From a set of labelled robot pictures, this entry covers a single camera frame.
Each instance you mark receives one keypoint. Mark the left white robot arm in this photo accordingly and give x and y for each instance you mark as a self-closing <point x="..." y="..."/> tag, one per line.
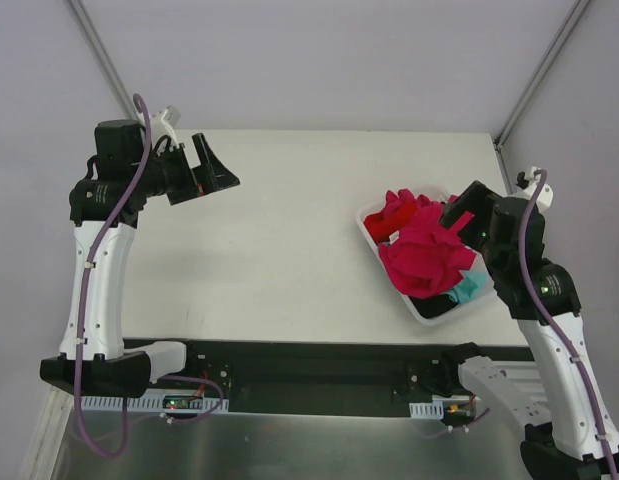
<point x="127" y="169"/>

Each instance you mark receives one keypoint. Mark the right aluminium frame post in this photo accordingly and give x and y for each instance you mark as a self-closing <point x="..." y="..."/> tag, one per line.
<point x="549" y="58"/>

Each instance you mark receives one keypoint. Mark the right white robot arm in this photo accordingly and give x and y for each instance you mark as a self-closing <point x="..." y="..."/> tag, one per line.
<point x="573" y="435"/>

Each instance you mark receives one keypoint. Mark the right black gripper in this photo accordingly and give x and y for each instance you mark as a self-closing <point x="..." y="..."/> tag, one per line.
<point x="475" y="207"/>

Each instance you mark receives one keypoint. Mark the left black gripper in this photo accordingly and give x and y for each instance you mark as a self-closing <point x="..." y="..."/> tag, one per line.
<point x="187" y="175"/>

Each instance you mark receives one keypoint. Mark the left white cable duct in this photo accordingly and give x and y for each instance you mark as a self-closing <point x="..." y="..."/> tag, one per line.
<point x="157" y="403"/>

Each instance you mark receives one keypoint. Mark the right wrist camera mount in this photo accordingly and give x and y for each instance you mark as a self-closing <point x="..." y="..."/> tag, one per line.
<point x="531" y="181"/>

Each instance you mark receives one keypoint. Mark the magenta pink t shirt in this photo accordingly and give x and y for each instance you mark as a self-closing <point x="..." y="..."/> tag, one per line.
<point x="426" y="259"/>

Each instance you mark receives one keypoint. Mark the aluminium frame post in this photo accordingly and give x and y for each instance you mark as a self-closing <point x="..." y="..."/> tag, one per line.
<point x="549" y="58"/>
<point x="103" y="60"/>

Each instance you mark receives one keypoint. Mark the left aluminium frame post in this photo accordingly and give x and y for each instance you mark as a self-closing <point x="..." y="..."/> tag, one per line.
<point x="103" y="60"/>

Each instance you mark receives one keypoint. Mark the black t shirt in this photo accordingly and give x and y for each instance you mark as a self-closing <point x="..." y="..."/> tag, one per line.
<point x="434" y="306"/>

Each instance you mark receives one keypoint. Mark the right white cable duct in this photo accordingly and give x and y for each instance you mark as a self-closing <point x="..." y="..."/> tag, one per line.
<point x="437" y="407"/>

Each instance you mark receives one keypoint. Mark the red t shirt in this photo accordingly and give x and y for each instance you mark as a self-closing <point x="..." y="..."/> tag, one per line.
<point x="381" y="226"/>

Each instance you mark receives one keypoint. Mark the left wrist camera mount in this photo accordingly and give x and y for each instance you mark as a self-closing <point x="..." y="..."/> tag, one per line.
<point x="163" y="123"/>

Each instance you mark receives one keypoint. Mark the white plastic laundry basket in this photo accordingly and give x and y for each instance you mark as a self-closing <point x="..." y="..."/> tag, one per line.
<point x="437" y="193"/>

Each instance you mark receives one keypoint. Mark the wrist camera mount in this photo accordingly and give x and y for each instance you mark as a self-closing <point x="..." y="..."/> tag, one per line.
<point x="531" y="181"/>
<point x="163" y="123"/>

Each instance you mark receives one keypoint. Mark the white cable duct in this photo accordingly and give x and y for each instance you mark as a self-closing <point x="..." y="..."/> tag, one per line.
<point x="157" y="403"/>
<point x="437" y="407"/>

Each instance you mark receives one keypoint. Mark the teal t shirt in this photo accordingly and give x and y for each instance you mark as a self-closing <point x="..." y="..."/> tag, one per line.
<point x="468" y="288"/>

